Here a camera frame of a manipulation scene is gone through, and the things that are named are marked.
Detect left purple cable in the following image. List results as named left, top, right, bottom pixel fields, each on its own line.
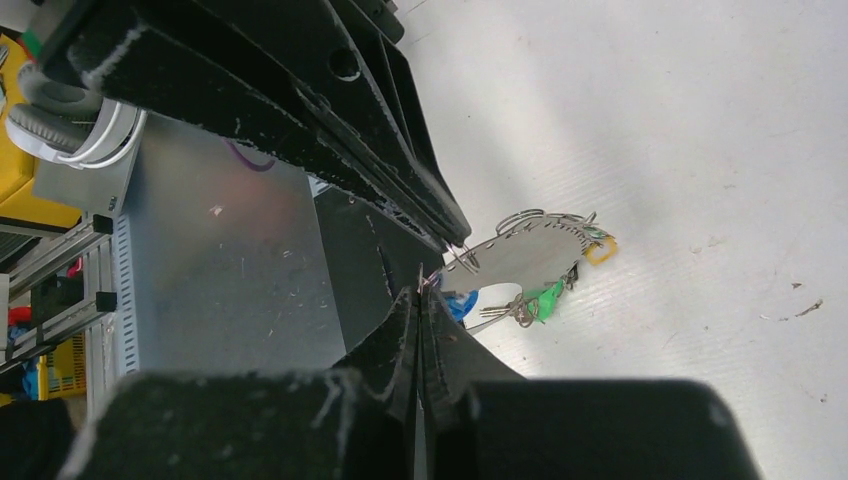
left=222, top=137, right=277, bottom=175

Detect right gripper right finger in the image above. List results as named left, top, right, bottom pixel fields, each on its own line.
left=421, top=288, right=759, bottom=479

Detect yellow tag key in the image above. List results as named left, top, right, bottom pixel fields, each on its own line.
left=584, top=237, right=619, bottom=266

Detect blue tag key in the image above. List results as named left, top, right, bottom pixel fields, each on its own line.
left=445, top=290, right=479, bottom=323

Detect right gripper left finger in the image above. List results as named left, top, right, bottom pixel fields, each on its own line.
left=60, top=288, right=420, bottom=479

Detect yellow box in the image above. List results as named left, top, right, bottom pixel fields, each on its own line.
left=1, top=34, right=81, bottom=230

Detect green tag key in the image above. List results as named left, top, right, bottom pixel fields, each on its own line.
left=526, top=278, right=566, bottom=323

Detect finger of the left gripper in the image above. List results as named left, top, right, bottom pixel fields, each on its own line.
left=201, top=1, right=471, bottom=247
left=39, top=1, right=446, bottom=252

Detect white grey headphones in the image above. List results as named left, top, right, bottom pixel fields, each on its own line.
left=5, top=61, right=148, bottom=170

